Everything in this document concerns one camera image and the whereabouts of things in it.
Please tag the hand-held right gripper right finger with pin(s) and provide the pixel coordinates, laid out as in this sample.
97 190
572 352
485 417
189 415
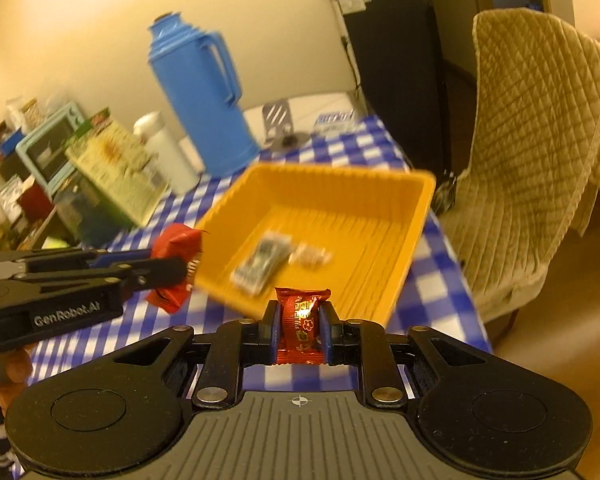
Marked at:
326 334

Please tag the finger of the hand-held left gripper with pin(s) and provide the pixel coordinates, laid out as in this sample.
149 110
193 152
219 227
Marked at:
125 257
160 272

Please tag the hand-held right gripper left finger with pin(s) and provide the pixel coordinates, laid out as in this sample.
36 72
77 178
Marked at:
275 332

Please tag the small red gold snack packet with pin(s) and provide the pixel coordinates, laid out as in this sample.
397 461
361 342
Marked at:
300 327

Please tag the large red snack packet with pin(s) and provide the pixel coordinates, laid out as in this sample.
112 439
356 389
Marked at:
176 245

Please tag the grey dark snack packet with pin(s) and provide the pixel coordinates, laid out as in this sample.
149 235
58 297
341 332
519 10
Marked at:
259 265

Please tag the pale printed snack packet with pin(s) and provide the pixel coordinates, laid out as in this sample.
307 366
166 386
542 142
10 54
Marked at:
308 255

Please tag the orange plastic tray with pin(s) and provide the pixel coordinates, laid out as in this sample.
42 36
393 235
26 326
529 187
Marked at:
360 210

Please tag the person's left hand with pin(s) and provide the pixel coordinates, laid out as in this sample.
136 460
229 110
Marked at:
14 370

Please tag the green printed carton box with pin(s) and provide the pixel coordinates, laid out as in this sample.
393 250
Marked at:
115 170

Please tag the dark red box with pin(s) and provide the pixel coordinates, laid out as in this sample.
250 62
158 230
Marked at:
36 201

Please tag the white plastic bottle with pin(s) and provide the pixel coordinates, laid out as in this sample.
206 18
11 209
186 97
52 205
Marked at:
167 155

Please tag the white printed box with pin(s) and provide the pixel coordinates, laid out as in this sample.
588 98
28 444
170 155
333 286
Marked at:
10 197

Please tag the light blue toaster oven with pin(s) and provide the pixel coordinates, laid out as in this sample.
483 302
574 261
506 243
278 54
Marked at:
47 150

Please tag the clear jar with nuts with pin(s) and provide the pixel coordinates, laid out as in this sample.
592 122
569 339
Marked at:
31 115

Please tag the blue thermos jug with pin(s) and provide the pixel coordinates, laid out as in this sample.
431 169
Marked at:
200 100

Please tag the blue checkered tablecloth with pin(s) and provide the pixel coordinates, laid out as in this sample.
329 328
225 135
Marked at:
375 147

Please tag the grey metal phone stand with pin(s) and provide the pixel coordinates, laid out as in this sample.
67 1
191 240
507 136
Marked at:
278 120

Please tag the blue white tissue packet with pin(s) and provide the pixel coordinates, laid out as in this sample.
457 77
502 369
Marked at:
336 119

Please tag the beige quilted chair cover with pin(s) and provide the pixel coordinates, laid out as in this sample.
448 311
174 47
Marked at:
525 150

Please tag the black cabinet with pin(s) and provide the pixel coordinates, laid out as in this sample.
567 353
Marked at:
395 70

